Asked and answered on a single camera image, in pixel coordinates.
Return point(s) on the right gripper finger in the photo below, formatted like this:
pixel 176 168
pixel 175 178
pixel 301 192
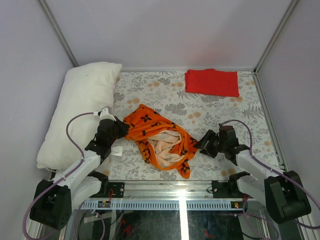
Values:
pixel 207 140
pixel 211 153

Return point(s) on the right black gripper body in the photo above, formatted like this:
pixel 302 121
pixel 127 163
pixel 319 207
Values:
pixel 221 145

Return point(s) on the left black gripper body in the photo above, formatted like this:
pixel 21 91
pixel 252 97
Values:
pixel 112 140

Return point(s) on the orange patterned pillowcase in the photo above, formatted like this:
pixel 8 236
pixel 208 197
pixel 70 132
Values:
pixel 161 142

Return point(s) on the white pillow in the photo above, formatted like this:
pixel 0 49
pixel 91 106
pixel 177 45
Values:
pixel 86 89

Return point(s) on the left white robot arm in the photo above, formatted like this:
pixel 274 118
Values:
pixel 56 199

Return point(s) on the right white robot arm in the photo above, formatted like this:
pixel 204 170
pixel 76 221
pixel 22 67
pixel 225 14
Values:
pixel 280 192

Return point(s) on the red folded cloth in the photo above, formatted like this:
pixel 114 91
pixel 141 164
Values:
pixel 212 82

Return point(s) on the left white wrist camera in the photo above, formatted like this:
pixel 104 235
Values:
pixel 104 114

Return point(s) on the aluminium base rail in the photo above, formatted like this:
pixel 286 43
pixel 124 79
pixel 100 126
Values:
pixel 157 192

